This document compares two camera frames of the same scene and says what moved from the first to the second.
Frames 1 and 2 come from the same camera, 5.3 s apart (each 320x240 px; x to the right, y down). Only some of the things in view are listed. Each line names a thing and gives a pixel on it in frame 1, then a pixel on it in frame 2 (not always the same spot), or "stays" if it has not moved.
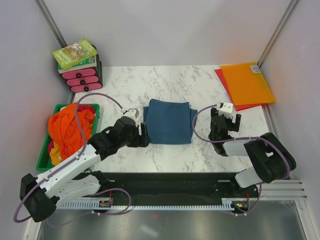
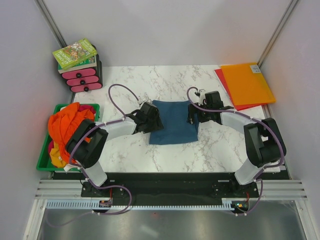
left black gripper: (142, 140) -> (157, 125)
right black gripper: (232, 126) -> (192, 110)
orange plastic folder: (247, 84) stays
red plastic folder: (237, 107) stays
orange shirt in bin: (63, 126) stays
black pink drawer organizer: (86, 80) stays
